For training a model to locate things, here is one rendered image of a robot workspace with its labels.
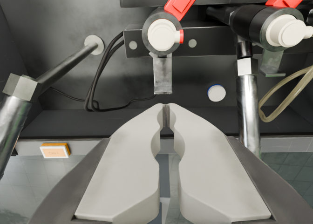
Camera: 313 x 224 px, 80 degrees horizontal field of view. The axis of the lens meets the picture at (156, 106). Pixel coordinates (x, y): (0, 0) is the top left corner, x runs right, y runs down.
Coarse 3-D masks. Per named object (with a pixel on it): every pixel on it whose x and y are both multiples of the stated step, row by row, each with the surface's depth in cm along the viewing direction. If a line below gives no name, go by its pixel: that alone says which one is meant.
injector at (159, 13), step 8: (160, 8) 16; (152, 16) 12; (160, 16) 12; (168, 16) 12; (144, 24) 13; (176, 24) 12; (144, 32) 13; (144, 40) 13; (152, 48) 13; (176, 48) 13; (160, 56) 18
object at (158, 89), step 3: (156, 87) 15; (159, 87) 15; (162, 87) 15; (165, 87) 15; (168, 87) 15; (171, 87) 15; (156, 90) 14; (159, 90) 14; (162, 90) 14; (165, 90) 14; (168, 90) 14; (171, 90) 14; (156, 93) 14; (159, 93) 14; (162, 93) 14; (165, 93) 14; (168, 93) 14; (171, 93) 14
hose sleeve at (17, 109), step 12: (12, 96) 14; (0, 108) 13; (12, 108) 13; (24, 108) 14; (0, 120) 13; (12, 120) 13; (24, 120) 14; (0, 132) 13; (12, 132) 14; (0, 144) 13; (12, 144) 14; (0, 156) 13; (0, 168) 14
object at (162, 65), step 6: (150, 54) 14; (156, 54) 14; (168, 54) 14; (156, 60) 14; (162, 60) 14; (168, 60) 14; (156, 66) 14; (162, 66) 14; (168, 66) 14; (156, 72) 15; (162, 72) 15; (168, 72) 15; (156, 78) 15; (162, 78) 15; (168, 78) 15; (156, 84) 15; (162, 84) 15; (168, 84) 15
